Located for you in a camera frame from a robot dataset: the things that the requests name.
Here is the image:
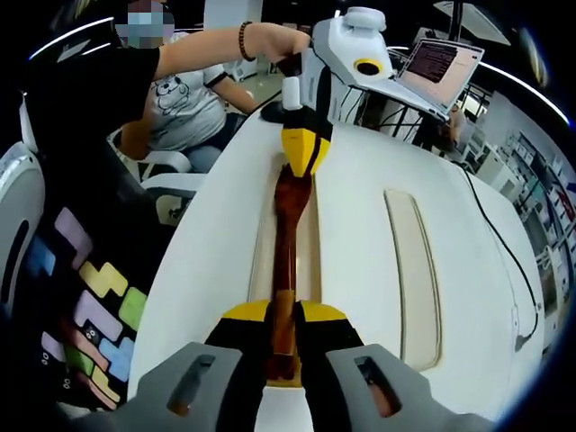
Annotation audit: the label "brown wooden spoon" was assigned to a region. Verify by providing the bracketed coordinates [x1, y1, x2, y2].
[265, 162, 316, 383]

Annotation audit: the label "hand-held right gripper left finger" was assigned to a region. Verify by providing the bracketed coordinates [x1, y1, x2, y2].
[121, 300, 274, 432]

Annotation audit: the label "person's black shirt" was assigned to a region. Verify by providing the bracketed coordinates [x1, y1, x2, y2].
[22, 44, 162, 208]

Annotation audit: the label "person's left hand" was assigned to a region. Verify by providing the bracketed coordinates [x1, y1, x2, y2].
[254, 24, 312, 77]

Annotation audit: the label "black table cable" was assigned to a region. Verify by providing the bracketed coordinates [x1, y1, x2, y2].
[457, 161, 541, 325]

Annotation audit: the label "white laptop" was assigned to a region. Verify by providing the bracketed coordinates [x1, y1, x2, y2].
[359, 38, 487, 122]

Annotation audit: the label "white visitor chair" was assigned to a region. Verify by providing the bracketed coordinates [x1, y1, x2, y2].
[112, 148, 212, 226]

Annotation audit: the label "shelf of white storage boxes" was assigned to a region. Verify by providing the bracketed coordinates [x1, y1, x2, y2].
[512, 130, 576, 325]

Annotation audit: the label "dark bead bracelet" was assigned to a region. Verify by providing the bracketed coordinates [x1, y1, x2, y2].
[238, 20, 257, 62]

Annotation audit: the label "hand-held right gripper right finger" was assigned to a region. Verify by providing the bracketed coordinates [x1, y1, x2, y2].
[292, 300, 451, 432]

